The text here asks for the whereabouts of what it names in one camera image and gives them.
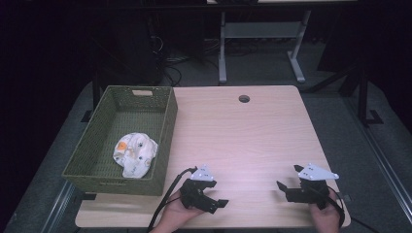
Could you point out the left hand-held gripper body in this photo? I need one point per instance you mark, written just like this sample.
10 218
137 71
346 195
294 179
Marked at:
192 194

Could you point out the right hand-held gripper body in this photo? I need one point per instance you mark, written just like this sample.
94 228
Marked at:
311 192

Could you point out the white printed cloth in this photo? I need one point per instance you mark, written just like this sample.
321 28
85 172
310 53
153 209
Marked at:
136 152

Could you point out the green woven basket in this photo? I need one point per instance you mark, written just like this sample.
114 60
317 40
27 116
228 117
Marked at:
97 139

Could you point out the person's left hand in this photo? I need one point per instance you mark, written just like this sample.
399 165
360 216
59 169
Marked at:
173 215

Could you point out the person's right hand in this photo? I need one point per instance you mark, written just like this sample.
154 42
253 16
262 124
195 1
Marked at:
325 220

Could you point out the round dark table grommet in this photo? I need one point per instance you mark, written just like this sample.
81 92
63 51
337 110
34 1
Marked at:
244 98

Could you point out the black metal stand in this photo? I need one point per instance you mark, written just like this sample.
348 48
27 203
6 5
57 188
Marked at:
362 97

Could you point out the grey metal floor rail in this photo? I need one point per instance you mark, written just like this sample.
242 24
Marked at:
60 207
390 173

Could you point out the white metal desk frame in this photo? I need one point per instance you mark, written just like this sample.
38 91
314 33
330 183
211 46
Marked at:
259 29

